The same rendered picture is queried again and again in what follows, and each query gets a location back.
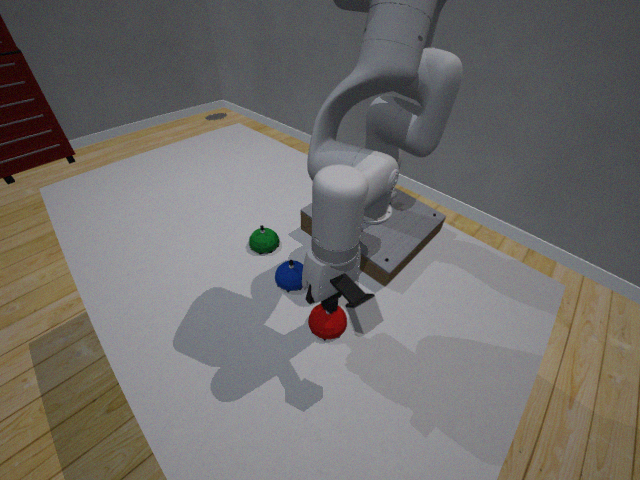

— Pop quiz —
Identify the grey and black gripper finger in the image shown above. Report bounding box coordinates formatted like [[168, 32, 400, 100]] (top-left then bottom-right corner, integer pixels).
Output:
[[332, 292, 342, 311], [306, 285, 334, 314]]

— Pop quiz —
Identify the blue bell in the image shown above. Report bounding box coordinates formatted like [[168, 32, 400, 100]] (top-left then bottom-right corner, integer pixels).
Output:
[[275, 260, 303, 292]]

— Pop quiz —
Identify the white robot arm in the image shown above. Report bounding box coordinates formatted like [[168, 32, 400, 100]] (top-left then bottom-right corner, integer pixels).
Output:
[[307, 0, 463, 334]]

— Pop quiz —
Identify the green dome bell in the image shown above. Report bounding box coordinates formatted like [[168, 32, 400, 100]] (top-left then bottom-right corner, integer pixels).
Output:
[[249, 225, 279, 254]]

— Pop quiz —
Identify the red bell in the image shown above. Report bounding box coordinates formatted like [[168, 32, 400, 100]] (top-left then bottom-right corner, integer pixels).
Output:
[[308, 304, 347, 341]]

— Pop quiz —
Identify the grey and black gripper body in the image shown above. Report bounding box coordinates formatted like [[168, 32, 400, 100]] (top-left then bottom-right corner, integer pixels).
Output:
[[302, 245, 361, 302]]

